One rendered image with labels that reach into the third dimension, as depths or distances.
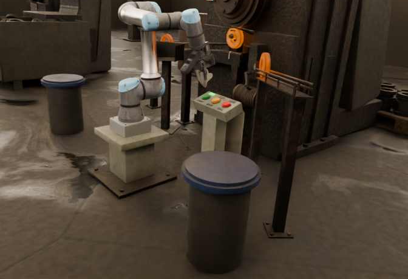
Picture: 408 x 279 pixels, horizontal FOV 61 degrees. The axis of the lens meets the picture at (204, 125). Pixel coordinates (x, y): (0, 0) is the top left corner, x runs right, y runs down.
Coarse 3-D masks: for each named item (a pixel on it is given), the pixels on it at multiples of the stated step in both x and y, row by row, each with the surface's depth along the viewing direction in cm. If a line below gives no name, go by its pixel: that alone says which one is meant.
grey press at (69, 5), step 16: (64, 0) 474; (80, 0) 450; (96, 0) 465; (32, 16) 444; (48, 16) 419; (64, 16) 433; (80, 16) 448; (96, 16) 472; (96, 32) 478; (96, 48) 483; (96, 64) 491
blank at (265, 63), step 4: (264, 52) 207; (264, 56) 204; (268, 56) 203; (260, 60) 212; (264, 60) 203; (268, 60) 202; (260, 64) 212; (264, 64) 203; (268, 64) 201; (260, 68) 212; (264, 68) 203; (268, 68) 202; (260, 72) 211; (260, 76) 211
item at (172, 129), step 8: (160, 48) 287; (168, 48) 285; (176, 48) 264; (160, 56) 289; (168, 56) 287; (176, 56) 267; (168, 64) 275; (168, 72) 278; (168, 80) 280; (168, 88) 282; (168, 96) 285; (168, 104) 288; (168, 112) 291; (168, 120) 293; (160, 128) 296; (168, 128) 296; (176, 128) 298
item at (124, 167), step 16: (112, 160) 210; (128, 160) 199; (144, 160) 207; (96, 176) 208; (112, 176) 209; (128, 176) 202; (144, 176) 210; (160, 176) 213; (176, 176) 214; (112, 192) 194; (128, 192) 193
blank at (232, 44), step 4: (232, 28) 250; (228, 32) 254; (232, 32) 251; (236, 32) 248; (240, 32) 246; (228, 36) 255; (240, 36) 245; (228, 40) 255; (232, 40) 254; (236, 40) 249; (240, 40) 246; (228, 44) 256; (232, 44) 253; (236, 44) 250; (240, 44) 249; (236, 48) 253
